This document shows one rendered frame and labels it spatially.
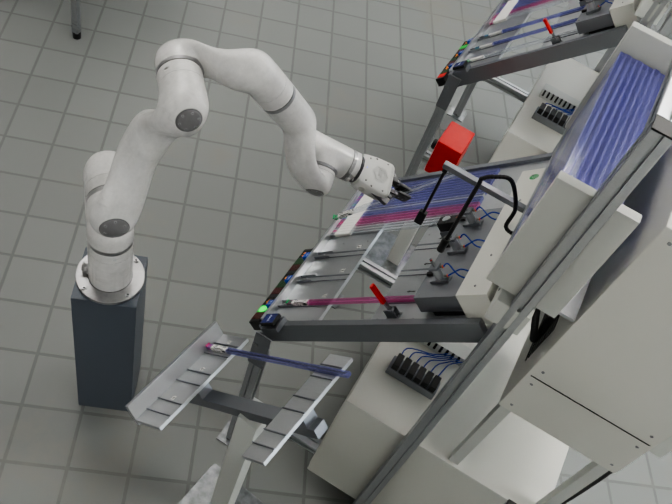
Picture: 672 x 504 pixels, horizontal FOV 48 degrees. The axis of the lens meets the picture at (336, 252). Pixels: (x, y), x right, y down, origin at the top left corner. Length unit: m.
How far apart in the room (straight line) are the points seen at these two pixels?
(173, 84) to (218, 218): 1.70
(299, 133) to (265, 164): 1.73
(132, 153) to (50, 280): 1.37
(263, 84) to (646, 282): 0.88
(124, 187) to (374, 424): 1.00
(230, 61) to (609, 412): 1.13
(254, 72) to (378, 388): 1.05
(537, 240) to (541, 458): 1.04
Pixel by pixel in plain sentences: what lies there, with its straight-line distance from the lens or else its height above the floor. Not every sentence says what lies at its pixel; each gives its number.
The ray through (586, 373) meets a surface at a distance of 1.74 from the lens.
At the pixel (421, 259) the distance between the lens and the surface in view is 2.05.
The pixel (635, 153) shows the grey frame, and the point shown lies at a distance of 1.28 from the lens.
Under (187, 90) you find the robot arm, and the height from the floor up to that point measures 1.47.
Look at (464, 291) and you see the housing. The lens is 1.72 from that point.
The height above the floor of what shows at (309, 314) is 0.82.
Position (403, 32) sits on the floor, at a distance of 4.56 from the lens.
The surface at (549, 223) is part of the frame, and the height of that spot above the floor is 1.61.
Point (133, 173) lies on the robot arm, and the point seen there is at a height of 1.20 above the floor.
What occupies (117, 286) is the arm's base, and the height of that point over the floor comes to 0.74.
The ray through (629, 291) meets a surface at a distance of 1.53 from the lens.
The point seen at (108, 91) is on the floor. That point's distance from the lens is 3.77.
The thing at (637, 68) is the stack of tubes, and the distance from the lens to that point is 1.85.
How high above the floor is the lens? 2.57
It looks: 51 degrees down
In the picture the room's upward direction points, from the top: 22 degrees clockwise
